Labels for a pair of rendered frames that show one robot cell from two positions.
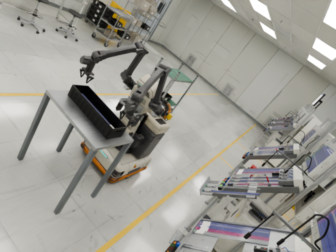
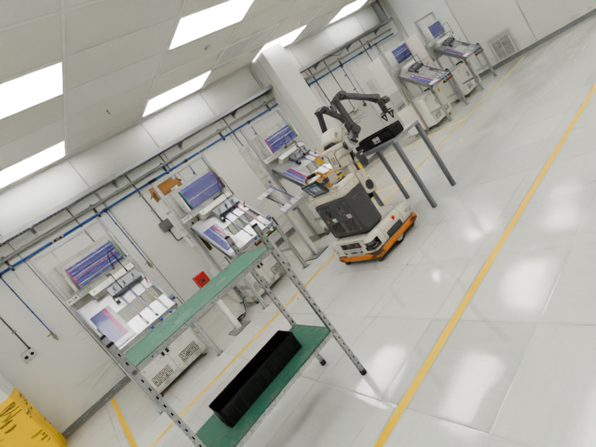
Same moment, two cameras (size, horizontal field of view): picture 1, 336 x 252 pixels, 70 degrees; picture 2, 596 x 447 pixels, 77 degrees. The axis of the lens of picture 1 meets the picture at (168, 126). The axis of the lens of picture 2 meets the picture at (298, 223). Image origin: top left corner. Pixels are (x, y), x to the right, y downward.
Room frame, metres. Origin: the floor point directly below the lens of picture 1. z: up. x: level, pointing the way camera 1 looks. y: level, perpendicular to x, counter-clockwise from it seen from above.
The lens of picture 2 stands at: (5.58, 2.25, 1.32)
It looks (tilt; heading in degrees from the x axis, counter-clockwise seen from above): 10 degrees down; 221
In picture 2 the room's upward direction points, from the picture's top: 36 degrees counter-clockwise
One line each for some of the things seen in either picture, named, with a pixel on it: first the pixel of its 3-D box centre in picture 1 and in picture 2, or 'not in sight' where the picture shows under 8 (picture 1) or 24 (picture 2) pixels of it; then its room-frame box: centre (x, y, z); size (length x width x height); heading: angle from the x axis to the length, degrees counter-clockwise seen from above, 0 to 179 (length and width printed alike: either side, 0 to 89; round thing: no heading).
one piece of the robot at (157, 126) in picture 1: (140, 125); (343, 202); (2.57, 0.27, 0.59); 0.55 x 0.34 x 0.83; 70
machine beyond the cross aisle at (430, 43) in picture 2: not in sight; (442, 58); (-3.68, 0.36, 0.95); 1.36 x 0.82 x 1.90; 72
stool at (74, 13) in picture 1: (71, 24); not in sight; (5.32, 3.18, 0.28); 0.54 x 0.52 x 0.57; 95
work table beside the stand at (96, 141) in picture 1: (73, 149); (401, 172); (1.76, 0.57, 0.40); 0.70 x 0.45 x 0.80; 70
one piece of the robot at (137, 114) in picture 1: (130, 110); (352, 160); (2.21, 0.40, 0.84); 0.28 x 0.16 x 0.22; 70
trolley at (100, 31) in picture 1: (113, 27); not in sight; (6.83, 2.92, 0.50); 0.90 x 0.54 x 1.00; 177
